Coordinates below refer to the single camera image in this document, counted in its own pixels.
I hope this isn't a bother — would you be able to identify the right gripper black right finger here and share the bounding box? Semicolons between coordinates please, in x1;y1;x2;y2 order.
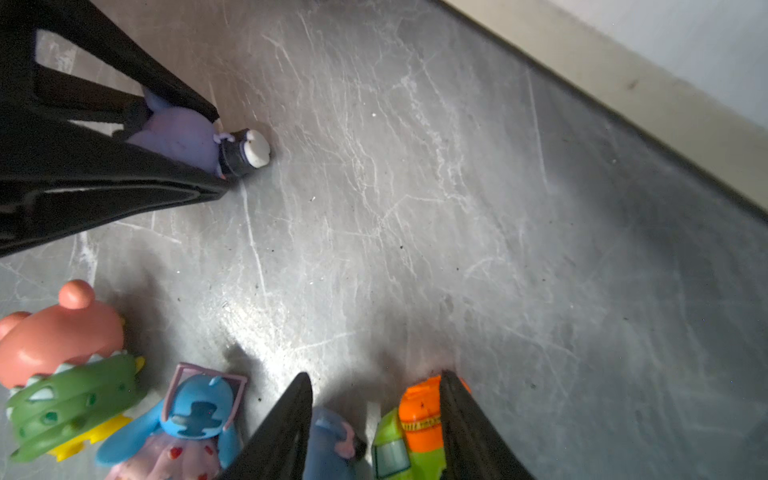
439;370;534;480

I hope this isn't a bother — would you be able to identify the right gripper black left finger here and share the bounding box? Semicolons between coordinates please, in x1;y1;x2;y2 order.
219;372;313;480

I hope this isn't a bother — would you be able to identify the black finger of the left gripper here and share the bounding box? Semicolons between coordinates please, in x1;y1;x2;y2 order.
1;1;229;255

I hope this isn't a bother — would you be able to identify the green orange toy car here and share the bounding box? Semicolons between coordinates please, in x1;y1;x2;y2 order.
372;375;446;480

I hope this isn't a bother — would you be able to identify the purple bat toy figure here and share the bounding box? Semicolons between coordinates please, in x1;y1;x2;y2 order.
126;87;271;179

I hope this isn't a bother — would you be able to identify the blue grey eeyore toy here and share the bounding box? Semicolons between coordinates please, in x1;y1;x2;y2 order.
303;406;367;480

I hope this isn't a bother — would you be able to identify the ice cream cone toy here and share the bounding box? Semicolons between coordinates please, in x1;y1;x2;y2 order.
96;363;248;479

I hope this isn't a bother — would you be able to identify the pink pig green toy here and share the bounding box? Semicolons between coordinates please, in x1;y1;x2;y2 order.
1;280;147;463

